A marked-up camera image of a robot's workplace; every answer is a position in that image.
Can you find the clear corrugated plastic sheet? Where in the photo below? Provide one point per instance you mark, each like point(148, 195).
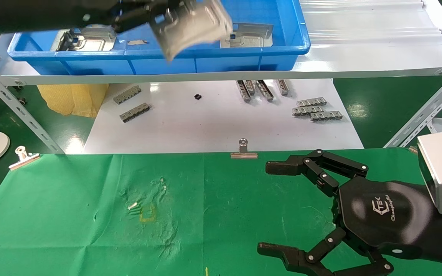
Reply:
point(359, 23)

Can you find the grey tape strip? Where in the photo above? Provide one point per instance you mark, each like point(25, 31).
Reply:
point(137, 42)

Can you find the silver binder clip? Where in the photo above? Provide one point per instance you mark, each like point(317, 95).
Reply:
point(244, 154)
point(23, 160)

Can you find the bent sheet metal bracket part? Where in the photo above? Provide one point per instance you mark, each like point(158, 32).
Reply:
point(194, 27)

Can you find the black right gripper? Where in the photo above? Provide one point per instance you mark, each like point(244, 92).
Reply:
point(382, 214)

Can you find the black chair caster wheel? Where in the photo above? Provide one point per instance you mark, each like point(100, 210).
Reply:
point(22, 101)

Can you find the white shelf board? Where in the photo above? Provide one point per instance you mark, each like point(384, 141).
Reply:
point(359, 61)

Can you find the yellow mesh bag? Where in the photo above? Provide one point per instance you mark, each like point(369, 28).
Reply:
point(71, 99)

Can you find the flat sheet metal bracket part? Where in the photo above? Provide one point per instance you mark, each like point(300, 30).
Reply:
point(255, 36)
point(90, 40)

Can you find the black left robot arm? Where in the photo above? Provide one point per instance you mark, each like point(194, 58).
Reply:
point(25, 15)

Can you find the blue plastic tray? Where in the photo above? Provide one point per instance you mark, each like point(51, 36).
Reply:
point(225, 63)

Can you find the white floor board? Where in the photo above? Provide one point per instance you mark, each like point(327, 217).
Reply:
point(205, 126)

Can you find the small white screw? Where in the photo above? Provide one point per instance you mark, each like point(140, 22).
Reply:
point(132, 206)

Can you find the green table cloth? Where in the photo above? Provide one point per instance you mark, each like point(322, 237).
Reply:
point(225, 211)

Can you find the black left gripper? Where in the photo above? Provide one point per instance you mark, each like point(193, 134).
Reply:
point(98, 15)

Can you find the perforated steel angle bar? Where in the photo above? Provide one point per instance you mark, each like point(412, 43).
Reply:
point(424, 111)
point(21, 111)

